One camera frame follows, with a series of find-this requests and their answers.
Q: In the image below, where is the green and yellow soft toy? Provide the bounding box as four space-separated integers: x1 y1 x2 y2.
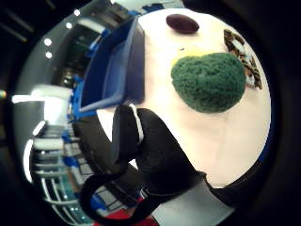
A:
170 46 247 114

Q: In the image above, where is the blue plastic bin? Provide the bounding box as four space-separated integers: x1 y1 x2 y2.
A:
78 17 146 113

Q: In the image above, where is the tiger striped soft toy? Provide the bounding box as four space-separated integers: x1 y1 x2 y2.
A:
223 28 263 90

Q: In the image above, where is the dark purple plum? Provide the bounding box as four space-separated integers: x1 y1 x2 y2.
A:
165 13 200 35

